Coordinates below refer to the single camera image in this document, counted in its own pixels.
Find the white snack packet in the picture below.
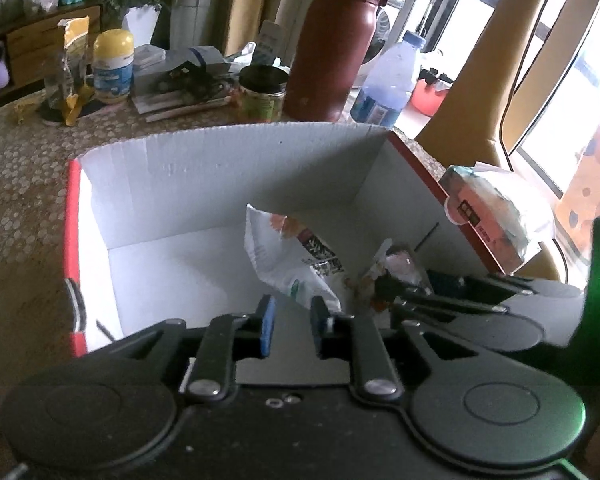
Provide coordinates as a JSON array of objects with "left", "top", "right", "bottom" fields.
[{"left": 245, "top": 205, "right": 354, "bottom": 312}]

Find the pink white tube packet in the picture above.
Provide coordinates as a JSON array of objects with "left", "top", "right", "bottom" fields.
[{"left": 354, "top": 238, "right": 434, "bottom": 312}]

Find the tissue pack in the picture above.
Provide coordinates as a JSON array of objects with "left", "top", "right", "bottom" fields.
[{"left": 439, "top": 162, "right": 555, "bottom": 273}]

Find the red cardboard box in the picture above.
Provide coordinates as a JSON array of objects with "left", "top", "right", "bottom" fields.
[{"left": 65, "top": 122, "right": 500, "bottom": 356}]

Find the clear plastic water bottle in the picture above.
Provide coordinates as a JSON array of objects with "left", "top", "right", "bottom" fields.
[{"left": 350, "top": 32, "right": 426, "bottom": 129}]

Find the black lid green jar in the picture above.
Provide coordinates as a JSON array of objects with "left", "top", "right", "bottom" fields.
[{"left": 238, "top": 65, "right": 289, "bottom": 124}]

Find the red basin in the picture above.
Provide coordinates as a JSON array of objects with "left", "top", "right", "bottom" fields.
[{"left": 411, "top": 70, "right": 454, "bottom": 117}]

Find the stack of books and boxes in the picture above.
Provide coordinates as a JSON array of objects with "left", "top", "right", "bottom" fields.
[{"left": 131, "top": 46, "right": 237, "bottom": 122}]

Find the dark red thermos bottle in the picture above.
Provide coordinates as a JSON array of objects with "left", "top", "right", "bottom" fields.
[{"left": 284, "top": 0, "right": 388, "bottom": 122}]

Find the glass with yellow packet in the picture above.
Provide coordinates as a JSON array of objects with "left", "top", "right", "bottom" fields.
[{"left": 44, "top": 16, "right": 94, "bottom": 126}]

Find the yellow lid supplement jar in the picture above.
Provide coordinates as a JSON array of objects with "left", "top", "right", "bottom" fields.
[{"left": 92, "top": 28, "right": 134, "bottom": 104}]

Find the wooden tv cabinet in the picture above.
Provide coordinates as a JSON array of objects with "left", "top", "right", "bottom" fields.
[{"left": 0, "top": 0, "right": 102, "bottom": 107}]

